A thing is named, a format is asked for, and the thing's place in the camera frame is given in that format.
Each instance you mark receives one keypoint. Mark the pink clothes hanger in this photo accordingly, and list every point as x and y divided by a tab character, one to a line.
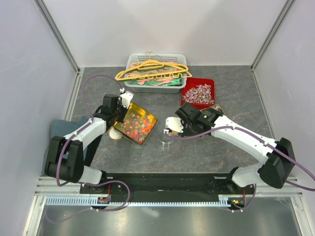
157	74

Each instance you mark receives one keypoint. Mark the yellow clothes hanger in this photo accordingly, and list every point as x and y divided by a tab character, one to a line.
149	64

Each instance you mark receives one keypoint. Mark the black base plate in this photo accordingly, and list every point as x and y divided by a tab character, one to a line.
168	187

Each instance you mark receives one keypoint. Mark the green cloth in basket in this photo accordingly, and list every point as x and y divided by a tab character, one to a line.
160	82

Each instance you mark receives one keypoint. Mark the grey cable duct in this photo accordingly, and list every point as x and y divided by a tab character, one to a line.
94	201

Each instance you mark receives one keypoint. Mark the clear glass bowl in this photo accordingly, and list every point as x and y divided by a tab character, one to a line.
165	140

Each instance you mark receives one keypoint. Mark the red candy tray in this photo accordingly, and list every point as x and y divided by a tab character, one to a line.
199	92

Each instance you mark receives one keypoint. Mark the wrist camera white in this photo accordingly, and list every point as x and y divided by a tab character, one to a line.
126	97
174	124

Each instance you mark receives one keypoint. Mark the white round lid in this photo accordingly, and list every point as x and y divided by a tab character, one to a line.
114	135

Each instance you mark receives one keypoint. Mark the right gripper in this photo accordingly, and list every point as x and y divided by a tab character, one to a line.
185	132

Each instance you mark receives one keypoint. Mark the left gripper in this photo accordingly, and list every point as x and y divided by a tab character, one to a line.
125	111

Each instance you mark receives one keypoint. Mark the gold lollipop tin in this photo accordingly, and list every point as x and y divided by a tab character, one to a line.
215	108

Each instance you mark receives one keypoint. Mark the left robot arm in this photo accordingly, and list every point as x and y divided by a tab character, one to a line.
69	157

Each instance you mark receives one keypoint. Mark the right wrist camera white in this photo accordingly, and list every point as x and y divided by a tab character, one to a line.
174	124

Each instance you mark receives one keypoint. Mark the grey plastic basket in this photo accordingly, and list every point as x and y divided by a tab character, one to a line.
161	57

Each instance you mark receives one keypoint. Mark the blue folded cloth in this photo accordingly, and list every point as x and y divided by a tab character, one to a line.
61	128

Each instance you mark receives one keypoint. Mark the gold gummy candy tin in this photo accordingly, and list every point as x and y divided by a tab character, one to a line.
137	124

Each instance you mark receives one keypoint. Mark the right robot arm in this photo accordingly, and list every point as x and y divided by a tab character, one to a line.
275	158

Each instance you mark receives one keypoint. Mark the clear plastic scoop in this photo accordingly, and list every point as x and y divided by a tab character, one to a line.
171	133

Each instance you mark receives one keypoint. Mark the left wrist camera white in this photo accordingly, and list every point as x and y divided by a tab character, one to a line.
126	97

